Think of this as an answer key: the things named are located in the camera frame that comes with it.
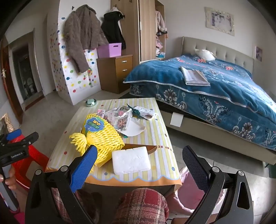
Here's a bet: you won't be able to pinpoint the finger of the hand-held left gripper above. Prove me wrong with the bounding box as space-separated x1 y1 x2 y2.
0 129 22 145
0 132 40 154

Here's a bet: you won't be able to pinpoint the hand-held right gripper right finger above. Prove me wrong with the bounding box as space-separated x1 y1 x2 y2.
182 145 255 224

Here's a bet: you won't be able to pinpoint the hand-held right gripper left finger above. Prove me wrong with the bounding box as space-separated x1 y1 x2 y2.
25 145 98 224

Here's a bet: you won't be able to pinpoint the yellow foam fruit net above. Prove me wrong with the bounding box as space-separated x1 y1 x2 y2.
69 114 125 174

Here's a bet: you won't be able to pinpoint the brown cardboard piece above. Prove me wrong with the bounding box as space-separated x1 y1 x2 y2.
124 144 158 155

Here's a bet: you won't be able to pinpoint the white foam block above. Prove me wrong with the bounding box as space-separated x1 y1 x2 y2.
112 146 151 175

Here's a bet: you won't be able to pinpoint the doll print packet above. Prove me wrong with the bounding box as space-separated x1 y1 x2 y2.
105 106 133 132

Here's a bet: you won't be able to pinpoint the person's left forearm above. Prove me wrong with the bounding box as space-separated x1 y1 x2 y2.
13 184 29 213

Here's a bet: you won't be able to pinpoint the person's left hand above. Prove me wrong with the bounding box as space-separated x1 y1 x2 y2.
0 165 19 191

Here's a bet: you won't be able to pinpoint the red plastic stool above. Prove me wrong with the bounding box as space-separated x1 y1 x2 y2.
12 138 50 189

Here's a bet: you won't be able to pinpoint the pink clothing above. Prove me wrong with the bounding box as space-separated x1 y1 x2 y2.
166 167 225 216

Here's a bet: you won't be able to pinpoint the beige upholstered bed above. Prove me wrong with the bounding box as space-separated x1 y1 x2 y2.
158 36 276 167

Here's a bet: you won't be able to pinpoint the striped yellow tablecloth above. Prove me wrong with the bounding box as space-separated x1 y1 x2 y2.
44 97 183 192

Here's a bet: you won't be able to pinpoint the brown wooden door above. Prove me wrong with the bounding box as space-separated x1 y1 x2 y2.
0 35 24 124

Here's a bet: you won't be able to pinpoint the white tag on bed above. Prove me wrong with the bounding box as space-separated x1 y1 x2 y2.
170 113 183 127

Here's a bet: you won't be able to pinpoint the white toilet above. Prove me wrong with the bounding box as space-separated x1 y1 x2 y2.
26 77 36 94

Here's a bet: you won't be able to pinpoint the white paper sheet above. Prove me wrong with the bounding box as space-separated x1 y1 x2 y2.
121 116 146 137

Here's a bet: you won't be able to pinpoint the plaid pajama pants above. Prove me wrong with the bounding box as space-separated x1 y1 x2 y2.
52 187 170 224

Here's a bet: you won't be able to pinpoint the white packet with brown edge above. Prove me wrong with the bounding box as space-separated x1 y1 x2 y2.
135 105 158 120

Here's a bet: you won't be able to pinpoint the white dotted cabinet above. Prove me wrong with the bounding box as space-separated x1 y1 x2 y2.
47 0 102 105

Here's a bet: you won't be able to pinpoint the teal packet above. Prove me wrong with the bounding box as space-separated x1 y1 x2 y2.
126 104 144 119

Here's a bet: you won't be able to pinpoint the blue quilted bed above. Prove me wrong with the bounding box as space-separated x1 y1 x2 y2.
123 55 276 151

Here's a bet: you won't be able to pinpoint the folded grey cloth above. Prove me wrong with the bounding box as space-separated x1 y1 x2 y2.
181 66 211 86

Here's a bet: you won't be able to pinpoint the wooden nightstand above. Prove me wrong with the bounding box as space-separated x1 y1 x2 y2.
96 55 133 94

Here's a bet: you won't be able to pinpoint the white pillow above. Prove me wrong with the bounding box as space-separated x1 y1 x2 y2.
195 49 217 61

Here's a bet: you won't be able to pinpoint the purple plastic basket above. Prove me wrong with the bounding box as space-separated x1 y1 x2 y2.
97 43 122 58

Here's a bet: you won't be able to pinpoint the brown coat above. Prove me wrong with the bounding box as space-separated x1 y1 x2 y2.
63 5 109 74

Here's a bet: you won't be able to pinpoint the pile of clothes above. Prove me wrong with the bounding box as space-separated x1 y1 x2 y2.
155 35 166 61

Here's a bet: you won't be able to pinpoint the wooden wardrobe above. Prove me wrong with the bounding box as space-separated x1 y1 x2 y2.
111 0 169 64

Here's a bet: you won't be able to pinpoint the black coat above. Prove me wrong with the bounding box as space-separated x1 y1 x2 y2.
101 9 127 50

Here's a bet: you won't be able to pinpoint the pink jacket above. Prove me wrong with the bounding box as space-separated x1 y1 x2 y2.
155 10 168 33

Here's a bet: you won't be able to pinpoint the gold picture frame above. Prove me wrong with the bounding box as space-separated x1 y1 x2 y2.
0 113 16 134

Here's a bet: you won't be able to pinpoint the small wall picture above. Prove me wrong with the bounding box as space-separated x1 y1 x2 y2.
255 46 263 62

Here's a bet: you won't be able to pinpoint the framed wall poster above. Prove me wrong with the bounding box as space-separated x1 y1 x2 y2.
204 7 235 36

